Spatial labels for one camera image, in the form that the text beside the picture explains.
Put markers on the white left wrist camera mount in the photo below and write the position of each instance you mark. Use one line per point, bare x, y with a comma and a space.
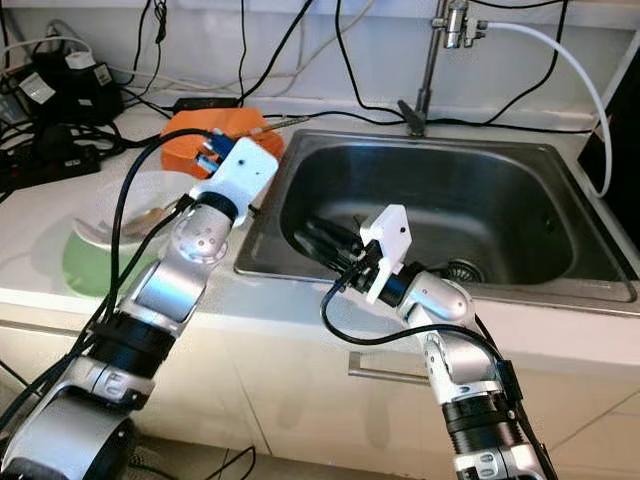
248, 172

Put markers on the black charger box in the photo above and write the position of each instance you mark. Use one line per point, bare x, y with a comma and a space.
75, 95

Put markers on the black power strip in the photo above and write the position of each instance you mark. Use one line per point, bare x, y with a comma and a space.
50, 165

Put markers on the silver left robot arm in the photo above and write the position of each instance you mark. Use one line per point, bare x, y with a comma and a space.
170, 290

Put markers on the light green plate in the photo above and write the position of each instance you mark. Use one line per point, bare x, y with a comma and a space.
90, 272

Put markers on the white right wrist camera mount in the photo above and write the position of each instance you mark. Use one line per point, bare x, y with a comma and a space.
390, 235

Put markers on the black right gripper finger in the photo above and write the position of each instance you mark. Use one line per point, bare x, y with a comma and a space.
325, 256
322, 233

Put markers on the patterned brown chopstick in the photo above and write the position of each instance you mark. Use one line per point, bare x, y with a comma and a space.
285, 122

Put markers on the stainless steel sink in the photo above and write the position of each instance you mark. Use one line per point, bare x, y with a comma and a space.
500, 200

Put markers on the orange plate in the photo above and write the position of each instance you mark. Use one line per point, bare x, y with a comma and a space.
180, 165

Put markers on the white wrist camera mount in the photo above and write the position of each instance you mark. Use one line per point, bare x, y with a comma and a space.
390, 235
248, 172

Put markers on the metal sink drain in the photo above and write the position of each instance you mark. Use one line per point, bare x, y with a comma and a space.
463, 270

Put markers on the white speckled bowl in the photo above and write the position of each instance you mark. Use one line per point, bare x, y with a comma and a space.
110, 205

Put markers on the black appliance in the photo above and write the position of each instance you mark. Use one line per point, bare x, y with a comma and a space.
615, 160

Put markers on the white cabinet drawer front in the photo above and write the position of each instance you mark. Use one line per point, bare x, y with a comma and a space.
300, 420
40, 340

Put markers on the bronze metal spoon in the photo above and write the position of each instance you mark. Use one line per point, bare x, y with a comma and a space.
150, 218

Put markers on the black adapter brick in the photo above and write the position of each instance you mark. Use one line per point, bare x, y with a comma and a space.
205, 103

